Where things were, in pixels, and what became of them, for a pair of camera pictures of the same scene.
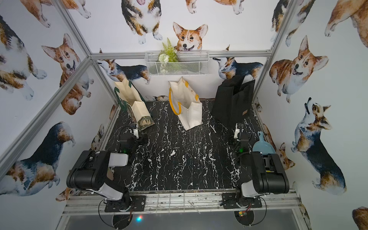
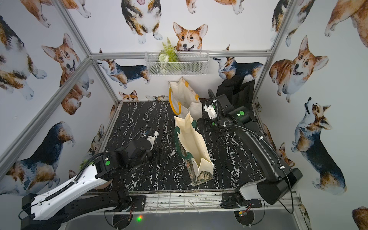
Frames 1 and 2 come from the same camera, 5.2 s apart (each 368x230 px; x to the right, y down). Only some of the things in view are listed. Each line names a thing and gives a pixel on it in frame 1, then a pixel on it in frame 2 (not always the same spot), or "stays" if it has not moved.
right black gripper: [233, 143] to [206, 127]
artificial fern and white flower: [168, 54] stays
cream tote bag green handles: [134, 102] to [193, 148]
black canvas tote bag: [233, 99] stays
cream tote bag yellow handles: [185, 102] stays
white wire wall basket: [190, 63] stays
